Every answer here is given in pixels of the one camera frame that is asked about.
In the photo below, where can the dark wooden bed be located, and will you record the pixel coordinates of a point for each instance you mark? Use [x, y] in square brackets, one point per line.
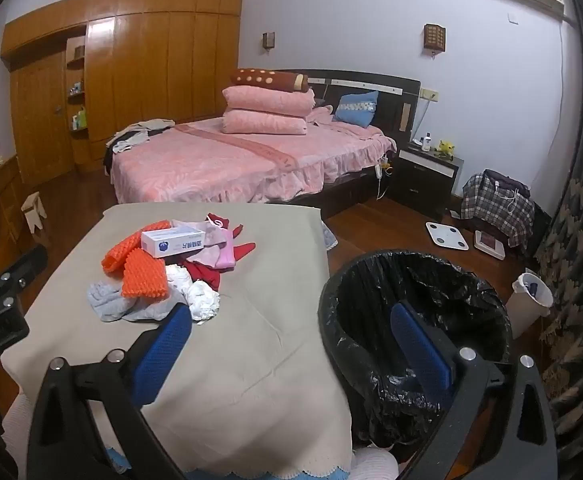
[371, 90]

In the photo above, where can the white bathroom scale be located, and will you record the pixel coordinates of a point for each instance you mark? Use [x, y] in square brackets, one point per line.
[441, 235]

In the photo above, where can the wooden lattice wall lamp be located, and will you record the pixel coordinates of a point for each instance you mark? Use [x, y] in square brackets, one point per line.
[434, 36]

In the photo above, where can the small white waste bin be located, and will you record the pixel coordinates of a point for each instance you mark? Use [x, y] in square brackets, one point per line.
[529, 305]

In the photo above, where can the white air conditioner pipe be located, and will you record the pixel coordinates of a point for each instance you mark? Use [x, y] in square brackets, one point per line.
[566, 70]

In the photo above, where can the grey cloth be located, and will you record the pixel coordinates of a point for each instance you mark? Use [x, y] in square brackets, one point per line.
[111, 302]

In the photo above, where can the plaid cloth bag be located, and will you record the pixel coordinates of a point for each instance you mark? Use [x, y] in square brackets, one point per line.
[496, 207]

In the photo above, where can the red cloth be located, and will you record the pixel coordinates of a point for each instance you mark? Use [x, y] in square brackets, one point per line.
[204, 272]

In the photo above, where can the pile of clothes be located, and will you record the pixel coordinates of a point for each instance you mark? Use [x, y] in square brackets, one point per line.
[131, 135]

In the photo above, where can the crumpled pink blanket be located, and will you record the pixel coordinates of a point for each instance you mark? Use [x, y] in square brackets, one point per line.
[321, 112]

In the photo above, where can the wooden wardrobe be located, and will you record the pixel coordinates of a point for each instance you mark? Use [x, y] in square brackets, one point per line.
[171, 60]

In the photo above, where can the pink bedspread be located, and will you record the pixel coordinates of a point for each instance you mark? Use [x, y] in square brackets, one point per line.
[221, 160]

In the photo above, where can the yellow plush toy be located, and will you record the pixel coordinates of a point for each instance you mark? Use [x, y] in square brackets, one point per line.
[446, 146]

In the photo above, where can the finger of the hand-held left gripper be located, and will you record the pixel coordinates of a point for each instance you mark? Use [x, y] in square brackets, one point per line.
[26, 266]

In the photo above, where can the white blue-label cardboard box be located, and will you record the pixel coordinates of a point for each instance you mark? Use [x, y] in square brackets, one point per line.
[171, 241]

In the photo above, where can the black plastic bin liner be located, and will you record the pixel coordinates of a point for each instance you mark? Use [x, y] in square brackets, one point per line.
[451, 285]

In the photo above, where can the dark backpack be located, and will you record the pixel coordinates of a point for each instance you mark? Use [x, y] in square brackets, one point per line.
[506, 182]

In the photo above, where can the white scale with dark top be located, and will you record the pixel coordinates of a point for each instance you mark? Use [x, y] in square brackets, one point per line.
[489, 245]

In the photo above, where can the black trash bin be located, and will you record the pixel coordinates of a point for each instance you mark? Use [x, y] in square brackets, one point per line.
[336, 320]

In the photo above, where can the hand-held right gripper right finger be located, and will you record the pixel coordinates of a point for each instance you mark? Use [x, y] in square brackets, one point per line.
[419, 345]

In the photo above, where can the dark nightstand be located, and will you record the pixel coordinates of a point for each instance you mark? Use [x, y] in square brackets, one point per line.
[426, 180]

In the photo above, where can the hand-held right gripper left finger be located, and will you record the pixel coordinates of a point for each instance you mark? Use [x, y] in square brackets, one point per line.
[164, 355]

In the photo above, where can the blue cushion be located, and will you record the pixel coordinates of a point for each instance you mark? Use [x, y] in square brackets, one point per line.
[355, 107]

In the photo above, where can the beige wall socket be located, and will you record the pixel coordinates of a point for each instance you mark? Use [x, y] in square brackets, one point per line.
[429, 93]

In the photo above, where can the folded pink quilt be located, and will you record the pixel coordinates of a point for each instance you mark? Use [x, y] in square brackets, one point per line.
[266, 100]
[264, 122]

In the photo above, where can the brown dotted bolster pillow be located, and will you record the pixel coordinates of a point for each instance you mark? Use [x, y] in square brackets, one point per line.
[266, 79]

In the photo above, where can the small dark wall lamp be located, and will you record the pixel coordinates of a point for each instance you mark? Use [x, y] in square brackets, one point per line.
[269, 40]

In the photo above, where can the green bottle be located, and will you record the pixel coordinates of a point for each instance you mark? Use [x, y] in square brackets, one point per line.
[82, 116]

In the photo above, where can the white lotion bottle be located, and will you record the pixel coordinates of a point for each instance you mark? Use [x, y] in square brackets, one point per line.
[427, 142]

